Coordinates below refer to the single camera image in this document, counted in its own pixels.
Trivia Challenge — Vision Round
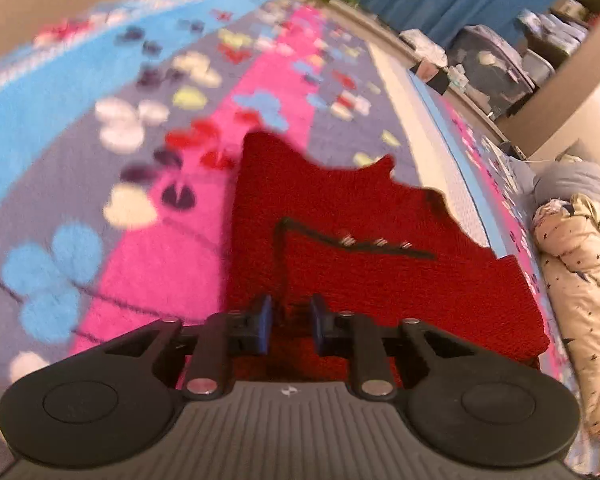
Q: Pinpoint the wooden shelf unit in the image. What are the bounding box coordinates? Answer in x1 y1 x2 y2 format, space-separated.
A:
495 0 600 158

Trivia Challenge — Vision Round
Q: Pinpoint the stack of white boxes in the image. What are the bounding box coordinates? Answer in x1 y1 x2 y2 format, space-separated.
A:
517 0 591 58

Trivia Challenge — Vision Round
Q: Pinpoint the grey pillow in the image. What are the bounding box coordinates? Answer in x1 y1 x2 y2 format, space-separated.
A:
532 160 600 211

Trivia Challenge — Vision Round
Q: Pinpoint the floral striped bed sheet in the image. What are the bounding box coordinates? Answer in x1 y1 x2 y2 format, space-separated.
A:
0 0 596 480

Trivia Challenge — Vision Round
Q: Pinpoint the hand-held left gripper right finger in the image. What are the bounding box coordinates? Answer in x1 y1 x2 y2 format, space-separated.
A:
307 294 483 400

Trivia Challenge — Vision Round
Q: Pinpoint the pale green tissue box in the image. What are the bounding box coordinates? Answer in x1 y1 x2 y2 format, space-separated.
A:
432 67 463 95

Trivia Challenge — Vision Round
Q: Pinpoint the red knit sweater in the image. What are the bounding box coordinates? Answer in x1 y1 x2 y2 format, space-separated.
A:
224 130 552 383

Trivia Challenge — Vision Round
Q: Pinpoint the white clothes pile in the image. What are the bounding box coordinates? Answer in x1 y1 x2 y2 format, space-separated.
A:
399 27 449 67

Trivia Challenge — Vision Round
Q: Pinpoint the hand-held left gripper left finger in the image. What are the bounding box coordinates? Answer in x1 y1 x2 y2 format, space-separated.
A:
104 294 274 402

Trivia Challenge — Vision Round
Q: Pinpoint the white plastic basket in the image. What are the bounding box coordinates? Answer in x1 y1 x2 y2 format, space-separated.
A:
522 50 557 88

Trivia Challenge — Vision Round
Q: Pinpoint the cream star print quilt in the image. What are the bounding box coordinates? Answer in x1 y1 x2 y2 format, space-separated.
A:
531 192 600 443

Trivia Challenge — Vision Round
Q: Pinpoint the grey suitcase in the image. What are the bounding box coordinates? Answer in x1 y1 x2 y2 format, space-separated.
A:
447 25 537 117

